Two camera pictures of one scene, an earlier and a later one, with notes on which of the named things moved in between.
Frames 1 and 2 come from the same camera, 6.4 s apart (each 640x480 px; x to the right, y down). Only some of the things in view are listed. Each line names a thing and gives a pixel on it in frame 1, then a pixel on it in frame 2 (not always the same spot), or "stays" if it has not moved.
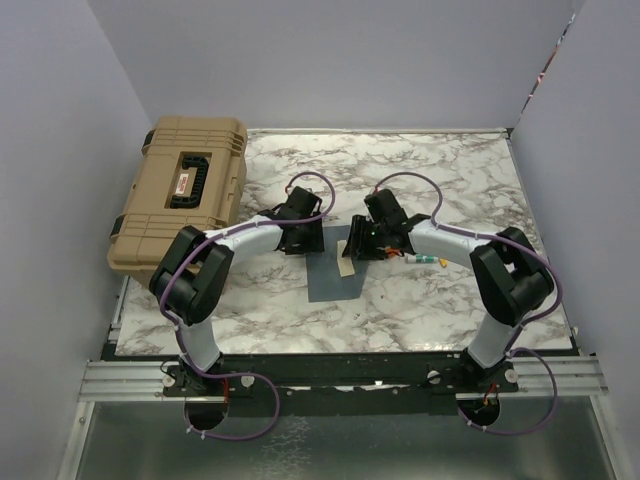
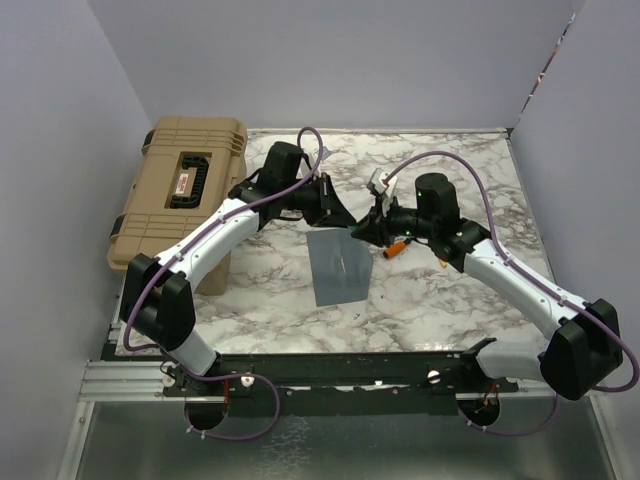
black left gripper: (314, 245) -> (329, 210)
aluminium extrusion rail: (130, 382) stays
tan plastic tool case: (191, 173) stays
